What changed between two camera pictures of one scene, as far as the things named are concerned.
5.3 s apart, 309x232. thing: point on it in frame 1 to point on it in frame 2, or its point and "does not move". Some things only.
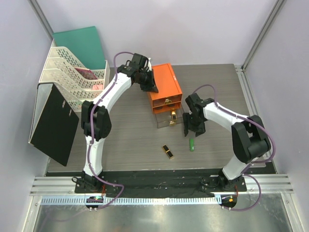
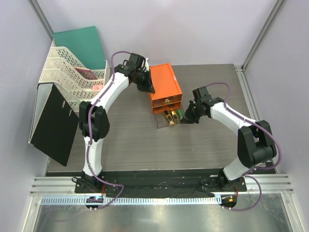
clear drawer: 167,100 does not move
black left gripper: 151,87 does not move
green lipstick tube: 191,144 to 180,113
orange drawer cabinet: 169,95 does not move
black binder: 54,123 does not move
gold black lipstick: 167,151 to 169,117
